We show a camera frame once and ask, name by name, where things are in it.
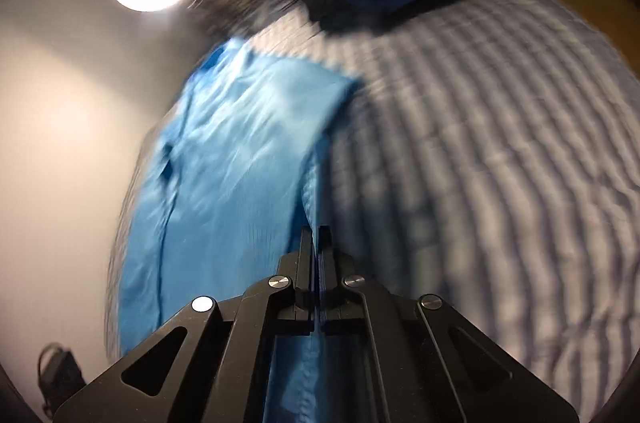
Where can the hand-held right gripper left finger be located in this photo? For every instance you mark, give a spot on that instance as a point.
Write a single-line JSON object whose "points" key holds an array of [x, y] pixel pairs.
{"points": [[305, 253]]}

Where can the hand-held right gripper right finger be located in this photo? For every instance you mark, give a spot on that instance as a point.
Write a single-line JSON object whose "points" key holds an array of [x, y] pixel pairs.
{"points": [[326, 253]]}

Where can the blue jacket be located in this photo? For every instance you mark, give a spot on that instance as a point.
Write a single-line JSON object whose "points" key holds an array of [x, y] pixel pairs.
{"points": [[240, 153]]}

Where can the bed with striped sheet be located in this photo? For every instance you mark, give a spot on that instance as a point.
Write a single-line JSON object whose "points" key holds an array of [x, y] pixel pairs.
{"points": [[475, 153]]}

